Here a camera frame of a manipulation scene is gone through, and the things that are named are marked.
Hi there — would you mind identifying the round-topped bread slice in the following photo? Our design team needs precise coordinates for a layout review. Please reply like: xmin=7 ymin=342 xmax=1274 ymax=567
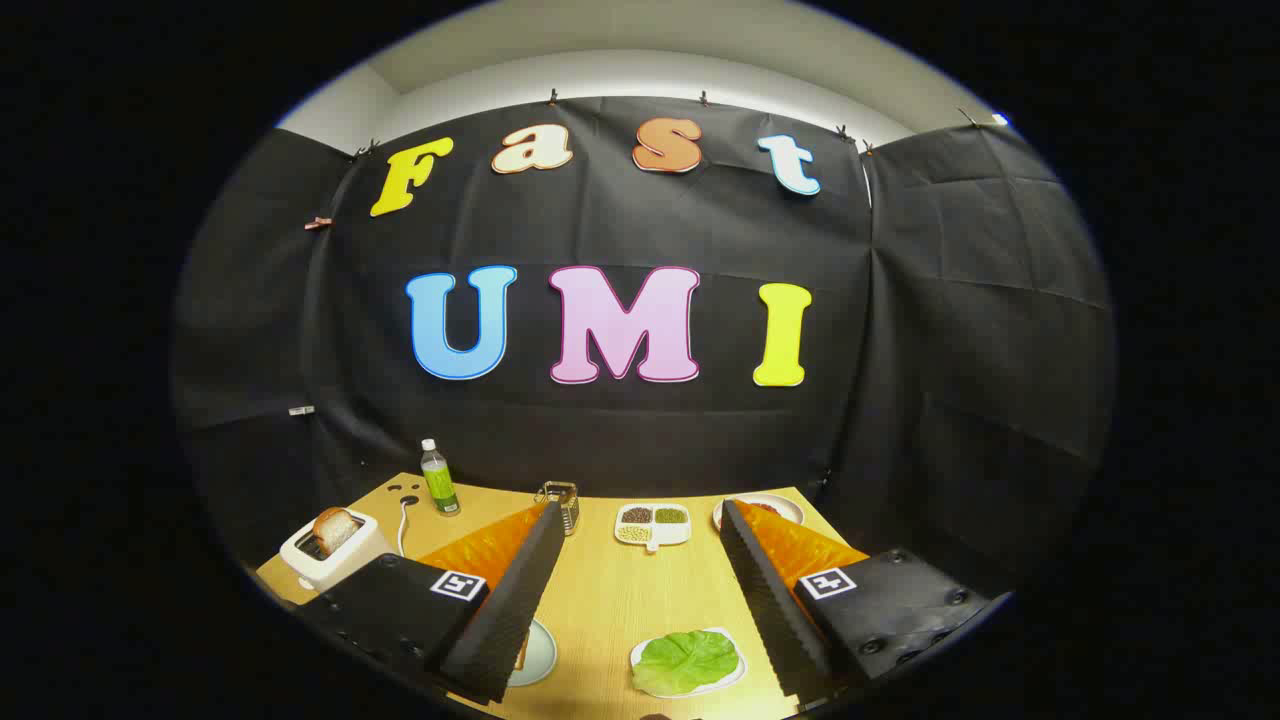
xmin=312 ymin=507 xmax=363 ymax=557

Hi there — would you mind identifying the metal wire utensil rack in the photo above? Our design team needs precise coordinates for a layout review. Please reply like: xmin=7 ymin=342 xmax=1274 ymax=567
xmin=534 ymin=481 xmax=581 ymax=537

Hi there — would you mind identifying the white square plate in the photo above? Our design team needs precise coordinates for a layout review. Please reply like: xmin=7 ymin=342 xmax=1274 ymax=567
xmin=630 ymin=627 xmax=748 ymax=699

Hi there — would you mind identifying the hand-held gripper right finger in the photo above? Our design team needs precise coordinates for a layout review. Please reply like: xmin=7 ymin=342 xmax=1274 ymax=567
xmin=718 ymin=498 xmax=1011 ymax=701

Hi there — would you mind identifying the pale green round plate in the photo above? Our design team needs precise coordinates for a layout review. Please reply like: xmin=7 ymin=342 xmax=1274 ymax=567
xmin=508 ymin=618 xmax=558 ymax=688

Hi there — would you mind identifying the green label plastic bottle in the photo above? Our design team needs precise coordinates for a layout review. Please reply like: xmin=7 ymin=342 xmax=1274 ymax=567
xmin=420 ymin=438 xmax=463 ymax=517

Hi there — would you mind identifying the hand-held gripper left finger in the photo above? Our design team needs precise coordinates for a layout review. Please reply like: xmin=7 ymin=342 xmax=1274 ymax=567
xmin=295 ymin=500 xmax=569 ymax=706

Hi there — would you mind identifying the green lettuce leaf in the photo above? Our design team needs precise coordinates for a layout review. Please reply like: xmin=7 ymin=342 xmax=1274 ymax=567
xmin=636 ymin=630 xmax=741 ymax=697

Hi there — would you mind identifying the white divided bean dish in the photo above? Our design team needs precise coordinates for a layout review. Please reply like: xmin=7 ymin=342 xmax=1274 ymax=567
xmin=614 ymin=503 xmax=693 ymax=553

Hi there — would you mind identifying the black backdrop cloth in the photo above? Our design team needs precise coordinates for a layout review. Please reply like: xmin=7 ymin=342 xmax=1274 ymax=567
xmin=170 ymin=95 xmax=1116 ymax=601

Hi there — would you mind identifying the white oval plate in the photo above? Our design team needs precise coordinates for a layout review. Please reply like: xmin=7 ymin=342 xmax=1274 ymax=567
xmin=712 ymin=493 xmax=805 ymax=533

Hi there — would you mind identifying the white toaster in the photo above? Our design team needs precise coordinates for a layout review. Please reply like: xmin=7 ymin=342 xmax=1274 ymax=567
xmin=279 ymin=508 xmax=391 ymax=593

